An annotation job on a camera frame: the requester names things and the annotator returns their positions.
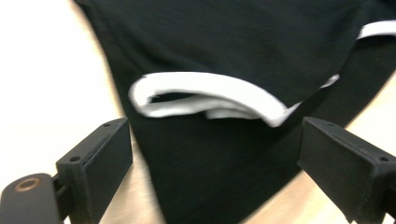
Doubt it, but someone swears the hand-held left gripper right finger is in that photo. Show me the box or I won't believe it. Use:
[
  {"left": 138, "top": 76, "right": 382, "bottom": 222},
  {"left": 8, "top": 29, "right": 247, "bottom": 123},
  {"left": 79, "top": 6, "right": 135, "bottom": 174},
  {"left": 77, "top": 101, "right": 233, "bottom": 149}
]
[{"left": 296, "top": 116, "right": 396, "bottom": 224}]

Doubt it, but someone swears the black tank top white trim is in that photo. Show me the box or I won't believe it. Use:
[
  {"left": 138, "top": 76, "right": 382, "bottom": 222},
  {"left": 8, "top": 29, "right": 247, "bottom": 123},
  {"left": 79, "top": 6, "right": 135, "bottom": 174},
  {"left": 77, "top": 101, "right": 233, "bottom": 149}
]
[{"left": 73, "top": 0, "right": 396, "bottom": 224}]

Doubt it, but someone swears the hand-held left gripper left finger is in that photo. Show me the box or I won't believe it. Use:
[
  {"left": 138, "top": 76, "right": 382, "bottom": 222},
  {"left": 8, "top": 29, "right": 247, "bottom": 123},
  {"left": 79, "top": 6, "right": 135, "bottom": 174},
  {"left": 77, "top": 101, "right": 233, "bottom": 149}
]
[{"left": 55, "top": 117, "right": 134, "bottom": 224}]

